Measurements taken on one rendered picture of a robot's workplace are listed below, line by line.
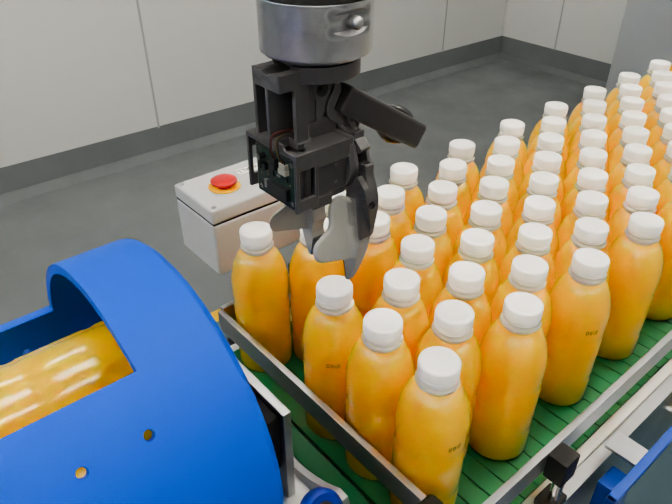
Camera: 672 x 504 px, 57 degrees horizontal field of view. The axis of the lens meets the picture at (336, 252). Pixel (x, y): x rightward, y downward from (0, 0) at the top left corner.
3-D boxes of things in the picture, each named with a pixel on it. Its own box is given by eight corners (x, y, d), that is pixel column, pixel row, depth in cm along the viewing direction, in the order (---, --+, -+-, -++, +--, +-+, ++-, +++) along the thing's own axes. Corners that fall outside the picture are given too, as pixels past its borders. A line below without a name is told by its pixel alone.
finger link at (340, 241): (310, 296, 58) (293, 204, 54) (357, 272, 61) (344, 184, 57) (330, 306, 55) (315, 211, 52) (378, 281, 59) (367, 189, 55)
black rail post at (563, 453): (532, 503, 66) (546, 455, 62) (548, 487, 68) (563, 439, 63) (550, 517, 65) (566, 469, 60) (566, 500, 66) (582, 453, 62)
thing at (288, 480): (225, 445, 69) (212, 364, 62) (243, 434, 70) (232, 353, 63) (277, 506, 63) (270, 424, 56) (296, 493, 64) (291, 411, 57)
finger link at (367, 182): (335, 233, 58) (322, 144, 55) (349, 227, 59) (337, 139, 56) (369, 245, 55) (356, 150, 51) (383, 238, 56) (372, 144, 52)
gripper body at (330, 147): (248, 189, 56) (236, 55, 49) (322, 162, 60) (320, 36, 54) (300, 223, 51) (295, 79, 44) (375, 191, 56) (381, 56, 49)
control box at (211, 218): (183, 245, 90) (173, 182, 84) (293, 201, 100) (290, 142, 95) (219, 276, 83) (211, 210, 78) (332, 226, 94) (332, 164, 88)
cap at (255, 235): (279, 243, 74) (278, 231, 73) (252, 255, 72) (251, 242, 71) (261, 230, 77) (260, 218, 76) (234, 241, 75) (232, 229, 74)
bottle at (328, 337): (308, 395, 79) (304, 277, 68) (363, 396, 78) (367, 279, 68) (303, 439, 73) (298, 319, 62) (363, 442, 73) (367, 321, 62)
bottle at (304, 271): (350, 336, 88) (351, 225, 77) (335, 370, 82) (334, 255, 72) (303, 326, 90) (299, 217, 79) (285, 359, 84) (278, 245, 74)
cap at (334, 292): (317, 288, 67) (317, 275, 66) (353, 289, 67) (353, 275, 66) (314, 311, 64) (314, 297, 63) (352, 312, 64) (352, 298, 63)
